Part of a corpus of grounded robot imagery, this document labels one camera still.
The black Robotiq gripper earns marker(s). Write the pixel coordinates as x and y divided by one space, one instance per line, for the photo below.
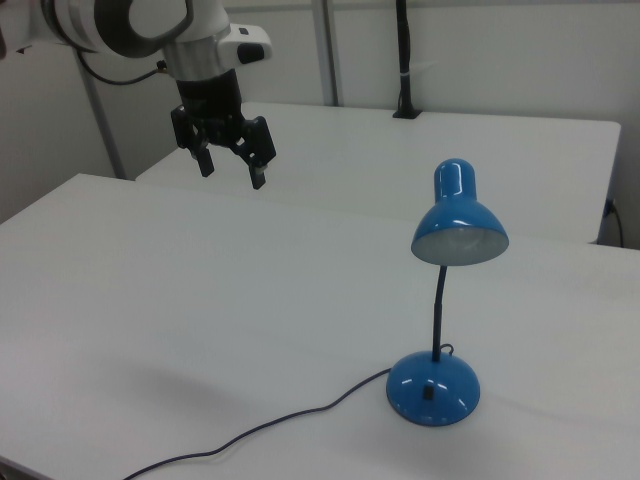
215 115

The blue desk lamp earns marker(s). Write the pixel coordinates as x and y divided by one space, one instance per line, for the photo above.
430 395

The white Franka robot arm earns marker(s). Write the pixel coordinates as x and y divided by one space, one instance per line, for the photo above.
125 25

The black pole with table clamp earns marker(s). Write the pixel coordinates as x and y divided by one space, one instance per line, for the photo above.
405 50

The grey vertical frame post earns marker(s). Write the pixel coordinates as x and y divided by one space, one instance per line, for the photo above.
102 125

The white vertical frame profile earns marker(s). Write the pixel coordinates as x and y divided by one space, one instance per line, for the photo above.
327 50

